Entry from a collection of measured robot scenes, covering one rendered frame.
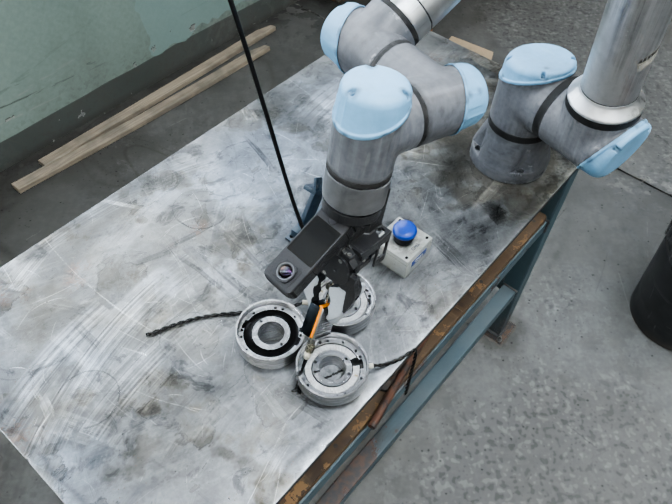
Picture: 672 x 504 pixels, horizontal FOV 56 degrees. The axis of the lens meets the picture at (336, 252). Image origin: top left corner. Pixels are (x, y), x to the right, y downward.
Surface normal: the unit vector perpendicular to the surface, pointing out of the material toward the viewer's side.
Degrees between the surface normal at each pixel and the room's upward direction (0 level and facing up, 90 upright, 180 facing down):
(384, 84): 8
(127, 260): 0
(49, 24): 90
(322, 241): 22
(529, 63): 8
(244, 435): 0
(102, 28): 90
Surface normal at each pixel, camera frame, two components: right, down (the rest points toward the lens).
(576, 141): -0.69, 0.60
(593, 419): 0.03, -0.62
